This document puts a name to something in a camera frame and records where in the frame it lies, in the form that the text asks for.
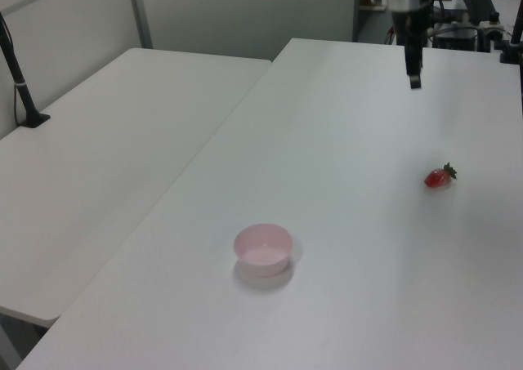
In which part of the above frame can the red strawberry with green leaves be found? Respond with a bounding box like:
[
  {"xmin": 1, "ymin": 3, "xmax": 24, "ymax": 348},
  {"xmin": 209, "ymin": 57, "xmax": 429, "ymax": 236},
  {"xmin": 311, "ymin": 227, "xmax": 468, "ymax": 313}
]
[{"xmin": 423, "ymin": 162, "xmax": 458, "ymax": 189}]

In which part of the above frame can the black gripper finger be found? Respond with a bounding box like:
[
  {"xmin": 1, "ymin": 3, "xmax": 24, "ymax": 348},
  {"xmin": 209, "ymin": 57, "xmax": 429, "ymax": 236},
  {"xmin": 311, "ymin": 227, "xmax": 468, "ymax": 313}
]
[
  {"xmin": 404, "ymin": 38, "xmax": 415, "ymax": 90},
  {"xmin": 413, "ymin": 37, "xmax": 424, "ymax": 90}
]

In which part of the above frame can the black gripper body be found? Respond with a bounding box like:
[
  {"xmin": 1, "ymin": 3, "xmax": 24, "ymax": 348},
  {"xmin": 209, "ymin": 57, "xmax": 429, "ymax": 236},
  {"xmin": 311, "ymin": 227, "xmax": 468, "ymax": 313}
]
[{"xmin": 391, "ymin": 7, "xmax": 431, "ymax": 44}]

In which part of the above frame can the black camera stand pole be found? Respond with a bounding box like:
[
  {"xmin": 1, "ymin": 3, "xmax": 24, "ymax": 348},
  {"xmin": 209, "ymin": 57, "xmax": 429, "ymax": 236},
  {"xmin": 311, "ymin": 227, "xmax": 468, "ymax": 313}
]
[{"xmin": 0, "ymin": 12, "xmax": 51, "ymax": 130}]

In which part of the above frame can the black equipment box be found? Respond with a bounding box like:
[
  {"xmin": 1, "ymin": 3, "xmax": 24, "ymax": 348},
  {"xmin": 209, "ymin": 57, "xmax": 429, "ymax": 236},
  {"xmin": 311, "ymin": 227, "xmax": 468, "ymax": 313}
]
[{"xmin": 433, "ymin": 23, "xmax": 480, "ymax": 51}]

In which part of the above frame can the black clamped stand pole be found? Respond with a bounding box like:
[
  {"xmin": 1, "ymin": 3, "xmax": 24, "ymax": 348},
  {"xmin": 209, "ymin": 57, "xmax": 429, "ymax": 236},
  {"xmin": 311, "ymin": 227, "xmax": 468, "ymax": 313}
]
[{"xmin": 499, "ymin": 2, "xmax": 523, "ymax": 65}]

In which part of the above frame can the pink plastic bowl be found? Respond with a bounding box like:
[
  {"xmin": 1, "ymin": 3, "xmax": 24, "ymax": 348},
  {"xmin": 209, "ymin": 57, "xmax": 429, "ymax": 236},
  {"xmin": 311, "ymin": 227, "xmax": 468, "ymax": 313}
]
[{"xmin": 233, "ymin": 222, "xmax": 293, "ymax": 278}]

